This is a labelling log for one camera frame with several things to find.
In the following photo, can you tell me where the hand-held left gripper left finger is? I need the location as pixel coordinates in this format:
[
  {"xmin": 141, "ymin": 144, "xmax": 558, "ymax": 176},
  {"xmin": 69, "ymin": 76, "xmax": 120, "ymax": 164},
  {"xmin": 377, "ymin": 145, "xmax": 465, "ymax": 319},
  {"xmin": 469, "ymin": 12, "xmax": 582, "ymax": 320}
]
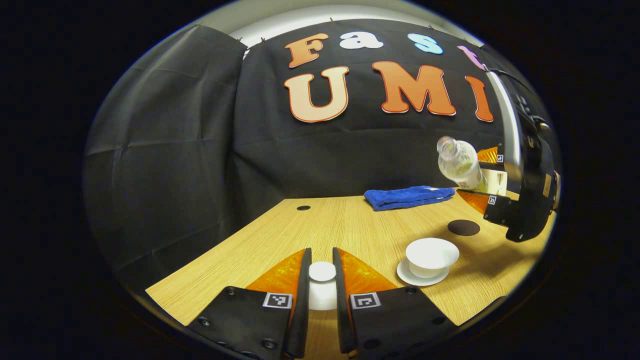
[{"xmin": 187, "ymin": 247, "xmax": 313, "ymax": 360}]

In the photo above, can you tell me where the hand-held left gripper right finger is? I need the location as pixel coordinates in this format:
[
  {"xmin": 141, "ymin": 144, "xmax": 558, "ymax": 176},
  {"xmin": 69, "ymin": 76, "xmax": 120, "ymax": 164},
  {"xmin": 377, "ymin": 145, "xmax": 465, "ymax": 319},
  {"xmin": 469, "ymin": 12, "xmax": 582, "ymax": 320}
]
[{"xmin": 332, "ymin": 247, "xmax": 458, "ymax": 357}]

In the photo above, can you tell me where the dark round coaster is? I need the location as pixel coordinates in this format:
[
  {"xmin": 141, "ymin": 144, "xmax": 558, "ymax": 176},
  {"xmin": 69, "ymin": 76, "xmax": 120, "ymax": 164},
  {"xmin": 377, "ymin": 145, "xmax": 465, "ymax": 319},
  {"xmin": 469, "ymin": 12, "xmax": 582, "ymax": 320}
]
[{"xmin": 447, "ymin": 219, "xmax": 481, "ymax": 237}]

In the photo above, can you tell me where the clear water bottle white label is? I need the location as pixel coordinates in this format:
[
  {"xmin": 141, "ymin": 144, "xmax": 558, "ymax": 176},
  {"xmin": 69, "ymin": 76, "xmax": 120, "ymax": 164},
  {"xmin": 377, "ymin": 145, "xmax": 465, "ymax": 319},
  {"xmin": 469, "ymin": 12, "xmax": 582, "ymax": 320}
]
[{"xmin": 436, "ymin": 136, "xmax": 488, "ymax": 193}]

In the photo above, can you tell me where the white teacup lid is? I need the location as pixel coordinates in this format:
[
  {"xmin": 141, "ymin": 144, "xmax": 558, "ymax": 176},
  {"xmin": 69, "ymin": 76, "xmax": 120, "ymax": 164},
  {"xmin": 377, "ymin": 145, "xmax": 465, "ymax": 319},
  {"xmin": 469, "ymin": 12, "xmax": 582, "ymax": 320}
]
[{"xmin": 308, "ymin": 261, "xmax": 338, "ymax": 311}]

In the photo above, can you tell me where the white teacup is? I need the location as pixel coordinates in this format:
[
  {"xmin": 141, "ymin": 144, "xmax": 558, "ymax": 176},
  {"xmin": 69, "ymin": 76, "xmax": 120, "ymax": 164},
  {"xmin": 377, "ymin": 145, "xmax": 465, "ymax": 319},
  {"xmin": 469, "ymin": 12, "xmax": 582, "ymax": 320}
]
[{"xmin": 405, "ymin": 237, "xmax": 460, "ymax": 279}]

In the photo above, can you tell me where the white toaster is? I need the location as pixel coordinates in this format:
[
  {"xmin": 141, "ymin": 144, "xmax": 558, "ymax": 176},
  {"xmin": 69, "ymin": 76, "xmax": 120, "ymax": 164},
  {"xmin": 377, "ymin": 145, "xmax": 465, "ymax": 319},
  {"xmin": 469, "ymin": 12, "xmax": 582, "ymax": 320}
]
[{"xmin": 481, "ymin": 167, "xmax": 508, "ymax": 197}]

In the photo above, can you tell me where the white saucer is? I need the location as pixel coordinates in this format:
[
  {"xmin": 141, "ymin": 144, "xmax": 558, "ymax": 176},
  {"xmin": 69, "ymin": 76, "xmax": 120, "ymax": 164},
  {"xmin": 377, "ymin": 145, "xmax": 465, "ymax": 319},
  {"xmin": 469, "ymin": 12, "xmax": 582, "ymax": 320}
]
[{"xmin": 396, "ymin": 257, "xmax": 450, "ymax": 287}]

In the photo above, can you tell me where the blue folded towel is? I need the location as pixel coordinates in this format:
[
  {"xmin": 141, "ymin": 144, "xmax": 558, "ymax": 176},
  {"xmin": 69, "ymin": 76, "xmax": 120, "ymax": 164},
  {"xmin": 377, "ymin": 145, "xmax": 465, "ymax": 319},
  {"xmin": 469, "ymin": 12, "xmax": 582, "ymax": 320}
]
[{"xmin": 363, "ymin": 185, "xmax": 457, "ymax": 212}]

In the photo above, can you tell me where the black backdrop cloth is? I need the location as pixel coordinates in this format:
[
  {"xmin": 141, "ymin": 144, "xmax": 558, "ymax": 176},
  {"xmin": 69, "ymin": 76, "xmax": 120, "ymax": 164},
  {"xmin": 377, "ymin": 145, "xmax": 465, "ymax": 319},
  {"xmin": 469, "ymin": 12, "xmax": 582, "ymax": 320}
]
[{"xmin": 82, "ymin": 19, "xmax": 556, "ymax": 296}]

